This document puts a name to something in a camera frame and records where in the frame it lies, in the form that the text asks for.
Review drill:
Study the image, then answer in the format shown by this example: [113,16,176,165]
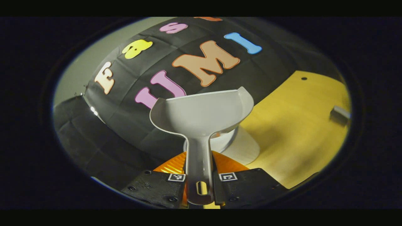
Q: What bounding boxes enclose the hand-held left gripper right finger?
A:
[212,151,288,209]

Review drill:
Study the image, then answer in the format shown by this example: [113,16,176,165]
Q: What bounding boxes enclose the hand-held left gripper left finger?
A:
[121,152,189,209]

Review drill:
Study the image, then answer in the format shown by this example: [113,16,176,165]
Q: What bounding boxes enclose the white ribbed garbage bin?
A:
[184,126,260,166]

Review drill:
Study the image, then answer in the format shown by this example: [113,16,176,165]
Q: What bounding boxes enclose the grey plastic dustpan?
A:
[149,87,254,206]

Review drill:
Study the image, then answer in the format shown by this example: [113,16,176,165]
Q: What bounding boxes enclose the small grey broom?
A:
[329,105,351,125]

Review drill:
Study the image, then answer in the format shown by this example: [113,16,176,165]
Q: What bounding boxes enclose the wooden desktop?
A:
[239,71,351,189]

